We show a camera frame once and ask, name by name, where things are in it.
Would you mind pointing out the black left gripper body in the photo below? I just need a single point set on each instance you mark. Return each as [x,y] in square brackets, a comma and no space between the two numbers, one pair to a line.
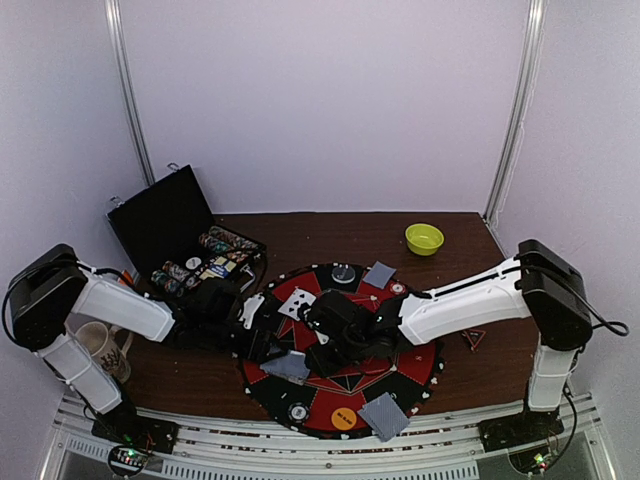
[216,336]

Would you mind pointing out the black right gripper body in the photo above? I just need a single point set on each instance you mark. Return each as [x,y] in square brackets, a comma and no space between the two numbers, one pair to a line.
[322,327]

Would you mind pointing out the three of spades card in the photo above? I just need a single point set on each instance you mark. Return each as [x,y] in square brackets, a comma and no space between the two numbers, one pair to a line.
[297,304]

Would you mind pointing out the grey playing card deck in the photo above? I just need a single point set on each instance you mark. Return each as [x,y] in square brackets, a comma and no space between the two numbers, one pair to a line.
[290,367]

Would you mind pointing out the red five poker chip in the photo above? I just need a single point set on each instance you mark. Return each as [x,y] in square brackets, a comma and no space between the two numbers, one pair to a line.
[398,288]

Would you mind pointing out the orange big blind button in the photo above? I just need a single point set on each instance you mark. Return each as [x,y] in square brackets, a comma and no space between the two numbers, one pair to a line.
[344,419]

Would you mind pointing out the dealt blue-backed playing cards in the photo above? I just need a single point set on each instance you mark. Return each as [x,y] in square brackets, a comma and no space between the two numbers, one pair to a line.
[384,417]

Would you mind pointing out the black poker chip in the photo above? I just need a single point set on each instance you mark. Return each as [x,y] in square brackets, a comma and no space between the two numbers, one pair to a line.
[298,413]

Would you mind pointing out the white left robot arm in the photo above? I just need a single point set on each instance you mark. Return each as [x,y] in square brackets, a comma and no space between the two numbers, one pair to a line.
[42,296]

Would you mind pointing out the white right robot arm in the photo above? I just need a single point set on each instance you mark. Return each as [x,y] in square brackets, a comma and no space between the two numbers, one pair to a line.
[535,283]

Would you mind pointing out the blue texas holdem card box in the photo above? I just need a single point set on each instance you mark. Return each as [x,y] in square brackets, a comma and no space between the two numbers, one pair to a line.
[218,267]

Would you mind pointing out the round red black poker mat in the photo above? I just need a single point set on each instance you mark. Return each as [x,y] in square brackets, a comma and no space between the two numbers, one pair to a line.
[408,377]

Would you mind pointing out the middle row poker chips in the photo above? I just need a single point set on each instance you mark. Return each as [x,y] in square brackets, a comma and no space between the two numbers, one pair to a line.
[174,279]

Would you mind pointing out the row poker chips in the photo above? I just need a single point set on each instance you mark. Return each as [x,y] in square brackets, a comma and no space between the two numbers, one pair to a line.
[226,243]
[174,279]

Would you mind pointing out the white dealer button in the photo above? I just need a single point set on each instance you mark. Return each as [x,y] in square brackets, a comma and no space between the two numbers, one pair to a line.
[193,263]

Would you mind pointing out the top row poker chips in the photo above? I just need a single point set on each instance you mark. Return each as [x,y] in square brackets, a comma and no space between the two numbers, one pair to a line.
[226,243]

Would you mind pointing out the black poker chip case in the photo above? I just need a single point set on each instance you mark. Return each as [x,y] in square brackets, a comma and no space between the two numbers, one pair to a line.
[163,222]

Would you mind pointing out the white ceramic mug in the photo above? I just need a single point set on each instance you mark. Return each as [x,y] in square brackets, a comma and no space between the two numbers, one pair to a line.
[99,339]

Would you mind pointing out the green plastic bowl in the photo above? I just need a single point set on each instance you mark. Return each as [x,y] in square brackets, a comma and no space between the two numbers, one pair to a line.
[423,239]

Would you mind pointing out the red black triangle token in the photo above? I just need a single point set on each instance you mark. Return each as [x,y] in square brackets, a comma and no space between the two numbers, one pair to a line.
[473,337]

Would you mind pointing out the aluminium front rail frame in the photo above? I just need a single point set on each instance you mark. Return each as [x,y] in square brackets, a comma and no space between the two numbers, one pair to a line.
[438,446]

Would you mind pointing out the left aluminium corner post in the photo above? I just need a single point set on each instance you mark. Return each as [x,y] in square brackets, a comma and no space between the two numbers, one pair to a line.
[116,33]

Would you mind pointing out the aluminium corner post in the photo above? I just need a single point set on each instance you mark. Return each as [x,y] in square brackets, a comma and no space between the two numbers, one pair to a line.
[526,78]
[116,33]

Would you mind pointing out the right aluminium corner post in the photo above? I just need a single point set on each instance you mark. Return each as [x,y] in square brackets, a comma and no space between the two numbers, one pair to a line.
[526,78]

